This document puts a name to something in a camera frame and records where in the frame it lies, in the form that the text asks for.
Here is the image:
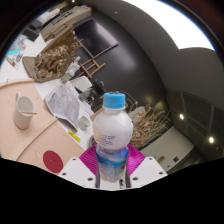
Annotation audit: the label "long ceiling light strip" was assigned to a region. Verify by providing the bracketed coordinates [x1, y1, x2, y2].
[123, 0, 216, 51]

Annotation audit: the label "cardboard box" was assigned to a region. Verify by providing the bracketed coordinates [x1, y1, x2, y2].
[90, 106, 106, 123]

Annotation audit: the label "white cabinet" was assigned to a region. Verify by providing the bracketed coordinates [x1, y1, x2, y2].
[41, 5, 92, 41]

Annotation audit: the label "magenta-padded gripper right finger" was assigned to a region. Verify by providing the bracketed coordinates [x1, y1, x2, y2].
[124, 144, 168, 189]

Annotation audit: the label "small white cup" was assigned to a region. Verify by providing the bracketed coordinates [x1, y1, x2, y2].
[78, 115, 91, 131]

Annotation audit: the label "white bottle with blue cap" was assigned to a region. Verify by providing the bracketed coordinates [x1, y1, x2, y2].
[92, 92, 135, 184]

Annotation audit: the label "dried plant in grey pot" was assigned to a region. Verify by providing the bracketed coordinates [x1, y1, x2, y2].
[88, 99, 174, 151]

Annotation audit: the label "cream ceramic mug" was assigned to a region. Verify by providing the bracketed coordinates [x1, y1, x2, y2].
[12, 91, 38, 131]

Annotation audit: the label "yellow marker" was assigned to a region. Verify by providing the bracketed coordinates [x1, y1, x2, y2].
[67, 129, 82, 144]

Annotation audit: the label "newspaper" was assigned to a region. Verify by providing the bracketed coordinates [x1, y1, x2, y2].
[43, 82, 82, 131]

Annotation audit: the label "black boxes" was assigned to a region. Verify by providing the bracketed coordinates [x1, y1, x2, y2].
[21, 19, 44, 43]

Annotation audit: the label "white plastic chair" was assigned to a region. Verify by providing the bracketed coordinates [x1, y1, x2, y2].
[70, 75, 94, 94]

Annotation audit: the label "green-labelled spray bottle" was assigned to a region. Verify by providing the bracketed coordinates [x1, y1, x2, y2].
[60, 66, 81, 84]

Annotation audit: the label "flat round red coaster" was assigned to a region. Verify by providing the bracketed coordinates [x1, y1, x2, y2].
[42, 150, 65, 174]

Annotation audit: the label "black wall screen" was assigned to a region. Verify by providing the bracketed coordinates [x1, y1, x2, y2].
[73, 18, 119, 59]

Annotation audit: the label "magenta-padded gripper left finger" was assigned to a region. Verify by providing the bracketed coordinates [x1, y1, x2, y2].
[58, 144, 100, 189]

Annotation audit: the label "wooden easel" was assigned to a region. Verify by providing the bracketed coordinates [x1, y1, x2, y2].
[75, 58, 107, 79]

